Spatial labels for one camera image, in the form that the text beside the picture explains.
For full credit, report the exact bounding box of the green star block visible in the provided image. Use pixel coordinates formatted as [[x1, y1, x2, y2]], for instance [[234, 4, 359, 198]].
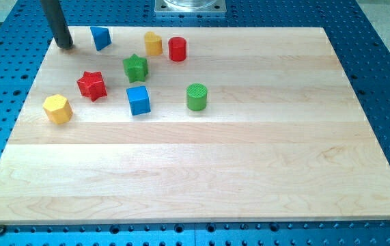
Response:
[[122, 54, 148, 83]]

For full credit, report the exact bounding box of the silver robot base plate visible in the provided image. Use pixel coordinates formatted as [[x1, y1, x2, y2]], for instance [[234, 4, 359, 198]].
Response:
[[154, 0, 227, 14]]

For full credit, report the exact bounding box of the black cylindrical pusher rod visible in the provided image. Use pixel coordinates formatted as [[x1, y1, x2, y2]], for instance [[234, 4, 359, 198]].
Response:
[[40, 0, 73, 49]]

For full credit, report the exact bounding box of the yellow hexagon block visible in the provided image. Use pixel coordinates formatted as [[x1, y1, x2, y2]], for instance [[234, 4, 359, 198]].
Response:
[[43, 94, 73, 124]]

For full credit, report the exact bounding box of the blue cube block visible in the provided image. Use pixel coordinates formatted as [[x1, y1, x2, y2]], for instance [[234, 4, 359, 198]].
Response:
[[126, 85, 151, 115]]

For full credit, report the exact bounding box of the left board clamp screw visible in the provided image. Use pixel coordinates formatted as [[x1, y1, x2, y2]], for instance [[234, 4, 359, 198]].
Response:
[[0, 225, 7, 236]]

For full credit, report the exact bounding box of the light wooden board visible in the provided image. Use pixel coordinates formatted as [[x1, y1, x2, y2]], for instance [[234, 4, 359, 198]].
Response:
[[0, 27, 390, 225]]

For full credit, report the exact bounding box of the green cylinder block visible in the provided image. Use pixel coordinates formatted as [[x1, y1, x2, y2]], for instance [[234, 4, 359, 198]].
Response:
[[186, 83, 208, 111]]

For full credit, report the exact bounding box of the red star block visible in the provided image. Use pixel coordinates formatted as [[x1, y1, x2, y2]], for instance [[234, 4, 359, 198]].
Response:
[[77, 71, 107, 102]]

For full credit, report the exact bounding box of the red cylinder block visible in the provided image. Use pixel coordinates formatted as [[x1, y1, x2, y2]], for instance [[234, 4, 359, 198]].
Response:
[[168, 36, 187, 62]]

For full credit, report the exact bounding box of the yellow heart block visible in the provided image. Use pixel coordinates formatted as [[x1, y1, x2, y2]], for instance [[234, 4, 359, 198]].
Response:
[[144, 31, 163, 56]]

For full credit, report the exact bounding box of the blue triangle block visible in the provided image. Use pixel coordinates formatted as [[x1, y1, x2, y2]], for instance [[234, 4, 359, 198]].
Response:
[[90, 27, 112, 51]]

